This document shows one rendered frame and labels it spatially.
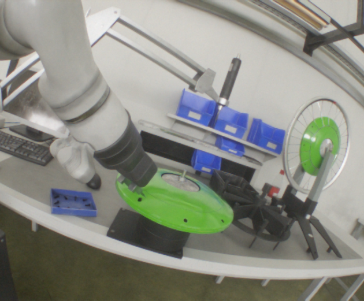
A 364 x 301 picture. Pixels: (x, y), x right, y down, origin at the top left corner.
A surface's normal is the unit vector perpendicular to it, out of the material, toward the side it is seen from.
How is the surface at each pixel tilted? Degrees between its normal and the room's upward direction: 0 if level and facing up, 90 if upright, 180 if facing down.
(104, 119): 86
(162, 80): 90
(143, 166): 79
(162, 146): 90
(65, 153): 49
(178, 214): 24
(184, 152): 90
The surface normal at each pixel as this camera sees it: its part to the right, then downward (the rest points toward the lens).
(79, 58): 0.96, 0.22
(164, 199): 0.22, -0.83
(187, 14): 0.08, 0.21
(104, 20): 0.40, 0.31
